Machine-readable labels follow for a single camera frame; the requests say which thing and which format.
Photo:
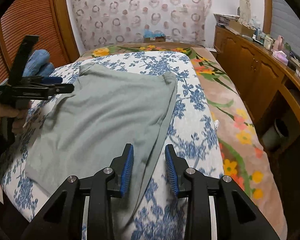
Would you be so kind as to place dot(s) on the patterned pink circle curtain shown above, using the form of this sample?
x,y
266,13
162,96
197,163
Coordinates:
x,y
107,22

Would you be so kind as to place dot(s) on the cardboard box with blue cloth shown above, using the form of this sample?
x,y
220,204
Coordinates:
x,y
153,36

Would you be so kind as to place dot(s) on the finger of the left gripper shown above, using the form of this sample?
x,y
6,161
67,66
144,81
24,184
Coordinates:
x,y
61,88
45,80

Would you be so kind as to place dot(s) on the grey window roller blind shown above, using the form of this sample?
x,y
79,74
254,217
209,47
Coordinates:
x,y
286,23

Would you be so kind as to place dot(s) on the folded blue denim jeans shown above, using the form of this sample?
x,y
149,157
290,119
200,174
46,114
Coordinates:
x,y
39,64

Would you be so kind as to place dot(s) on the left hand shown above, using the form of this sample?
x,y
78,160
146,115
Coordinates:
x,y
19,116

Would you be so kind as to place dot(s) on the pink tissue pack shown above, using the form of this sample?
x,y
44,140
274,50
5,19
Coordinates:
x,y
280,56

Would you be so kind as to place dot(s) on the long wooden sideboard cabinet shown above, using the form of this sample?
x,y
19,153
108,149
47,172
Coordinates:
x,y
268,88

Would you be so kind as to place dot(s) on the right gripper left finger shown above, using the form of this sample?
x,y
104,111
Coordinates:
x,y
122,167

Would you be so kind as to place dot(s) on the tied beige curtain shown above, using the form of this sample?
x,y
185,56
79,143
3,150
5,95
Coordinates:
x,y
243,0

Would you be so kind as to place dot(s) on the grey-green pants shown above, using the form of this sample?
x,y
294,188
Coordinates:
x,y
89,127

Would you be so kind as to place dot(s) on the camera mount on left gripper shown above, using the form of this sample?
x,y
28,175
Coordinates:
x,y
21,59

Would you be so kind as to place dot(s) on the pink bottle on sideboard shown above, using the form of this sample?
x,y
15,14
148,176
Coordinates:
x,y
278,44

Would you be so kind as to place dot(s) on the blue floral white quilt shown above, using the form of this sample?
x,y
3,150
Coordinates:
x,y
192,133

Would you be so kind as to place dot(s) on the colourful floral blanket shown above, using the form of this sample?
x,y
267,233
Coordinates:
x,y
244,159

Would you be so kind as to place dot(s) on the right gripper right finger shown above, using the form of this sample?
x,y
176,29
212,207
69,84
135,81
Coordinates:
x,y
176,166

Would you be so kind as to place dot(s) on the cardboard box on sideboard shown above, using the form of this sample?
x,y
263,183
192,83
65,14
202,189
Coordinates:
x,y
241,29

